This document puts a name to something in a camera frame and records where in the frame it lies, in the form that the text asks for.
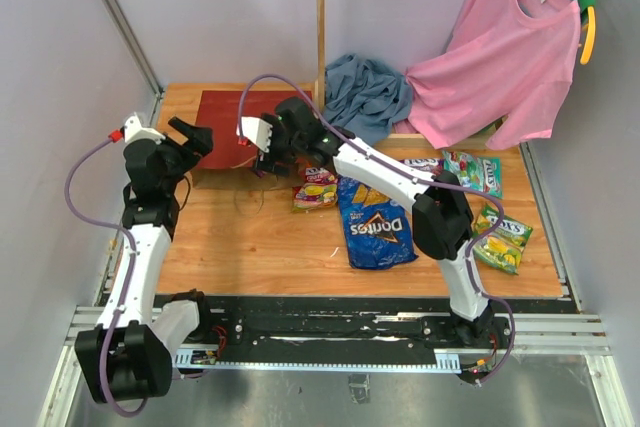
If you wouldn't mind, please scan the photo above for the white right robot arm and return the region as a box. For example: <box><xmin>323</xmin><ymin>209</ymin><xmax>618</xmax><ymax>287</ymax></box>
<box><xmin>237</xmin><ymin>97</ymin><xmax>494</xmax><ymax>347</ymax></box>

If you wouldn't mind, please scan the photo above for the orange Fox's candy bag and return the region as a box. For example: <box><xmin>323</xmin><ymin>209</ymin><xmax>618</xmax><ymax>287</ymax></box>
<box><xmin>292</xmin><ymin>165</ymin><xmax>338</xmax><ymax>213</ymax></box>

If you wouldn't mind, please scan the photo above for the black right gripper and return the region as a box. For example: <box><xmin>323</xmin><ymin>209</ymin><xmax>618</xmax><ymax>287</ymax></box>
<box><xmin>252</xmin><ymin>114</ymin><xmax>305</xmax><ymax>177</ymax></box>

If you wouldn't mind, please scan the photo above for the wooden rack frame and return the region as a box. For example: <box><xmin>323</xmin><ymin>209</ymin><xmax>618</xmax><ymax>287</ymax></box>
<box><xmin>310</xmin><ymin>0</ymin><xmax>511</xmax><ymax>151</ymax></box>

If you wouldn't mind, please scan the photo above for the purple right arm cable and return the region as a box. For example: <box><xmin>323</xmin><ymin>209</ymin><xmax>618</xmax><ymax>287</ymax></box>
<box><xmin>237</xmin><ymin>74</ymin><xmax>516</xmax><ymax>388</ymax></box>

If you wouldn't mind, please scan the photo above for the pink t-shirt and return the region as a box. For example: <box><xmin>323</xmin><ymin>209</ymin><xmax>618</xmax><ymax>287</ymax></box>
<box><xmin>397</xmin><ymin>0</ymin><xmax>581</xmax><ymax>150</ymax></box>

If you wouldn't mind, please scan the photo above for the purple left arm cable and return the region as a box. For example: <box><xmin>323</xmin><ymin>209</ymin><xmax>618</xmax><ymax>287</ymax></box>
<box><xmin>64</xmin><ymin>134</ymin><xmax>151</xmax><ymax>418</ymax></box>

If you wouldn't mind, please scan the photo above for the yellow clothes hanger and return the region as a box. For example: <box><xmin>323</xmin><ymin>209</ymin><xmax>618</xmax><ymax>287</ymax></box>
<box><xmin>559</xmin><ymin>0</ymin><xmax>597</xmax><ymax>66</ymax></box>

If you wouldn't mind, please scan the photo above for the purple snack bag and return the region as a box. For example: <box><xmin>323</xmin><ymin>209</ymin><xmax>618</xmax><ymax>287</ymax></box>
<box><xmin>401</xmin><ymin>158</ymin><xmax>444</xmax><ymax>176</ymax></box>

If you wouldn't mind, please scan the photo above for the green yellow Fox's candy bag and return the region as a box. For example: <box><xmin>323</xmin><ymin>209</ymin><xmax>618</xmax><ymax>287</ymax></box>
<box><xmin>473</xmin><ymin>203</ymin><xmax>533</xmax><ymax>275</ymax></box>

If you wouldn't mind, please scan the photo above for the aluminium corner post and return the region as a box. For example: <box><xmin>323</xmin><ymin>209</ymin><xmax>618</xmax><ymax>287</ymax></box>
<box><xmin>101</xmin><ymin>0</ymin><xmax>164</xmax><ymax>98</ymax></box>

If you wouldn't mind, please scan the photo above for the blue Doritos chip bag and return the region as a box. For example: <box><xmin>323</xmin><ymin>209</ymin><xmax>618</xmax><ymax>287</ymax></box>
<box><xmin>337</xmin><ymin>177</ymin><xmax>418</xmax><ymax>270</ymax></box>

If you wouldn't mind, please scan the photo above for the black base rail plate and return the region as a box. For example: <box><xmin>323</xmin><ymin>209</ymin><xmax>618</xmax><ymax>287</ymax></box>
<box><xmin>177</xmin><ymin>295</ymin><xmax>577</xmax><ymax>369</ymax></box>

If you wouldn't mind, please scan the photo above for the red paper bag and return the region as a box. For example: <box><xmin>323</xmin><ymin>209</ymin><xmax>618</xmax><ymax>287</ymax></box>
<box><xmin>192</xmin><ymin>89</ymin><xmax>314</xmax><ymax>192</ymax></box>

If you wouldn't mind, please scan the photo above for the blue crumpled shirt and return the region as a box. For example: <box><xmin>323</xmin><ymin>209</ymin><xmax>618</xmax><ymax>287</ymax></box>
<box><xmin>323</xmin><ymin>54</ymin><xmax>413</xmax><ymax>146</ymax></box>

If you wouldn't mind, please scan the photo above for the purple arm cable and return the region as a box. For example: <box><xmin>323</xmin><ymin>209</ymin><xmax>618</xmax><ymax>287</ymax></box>
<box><xmin>64</xmin><ymin>134</ymin><xmax>151</xmax><ymax>418</ymax></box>
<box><xmin>237</xmin><ymin>74</ymin><xmax>516</xmax><ymax>388</ymax></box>

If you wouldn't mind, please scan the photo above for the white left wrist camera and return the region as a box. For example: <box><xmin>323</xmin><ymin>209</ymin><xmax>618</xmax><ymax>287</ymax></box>
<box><xmin>123</xmin><ymin>112</ymin><xmax>166</xmax><ymax>145</ymax></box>

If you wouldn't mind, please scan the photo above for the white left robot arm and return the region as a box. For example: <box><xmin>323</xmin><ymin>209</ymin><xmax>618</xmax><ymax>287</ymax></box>
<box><xmin>69</xmin><ymin>114</ymin><xmax>214</xmax><ymax>417</ymax></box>

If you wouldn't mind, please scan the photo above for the green candy snack bag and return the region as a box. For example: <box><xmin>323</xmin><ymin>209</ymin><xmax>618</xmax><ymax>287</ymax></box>
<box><xmin>442</xmin><ymin>150</ymin><xmax>503</xmax><ymax>199</ymax></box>

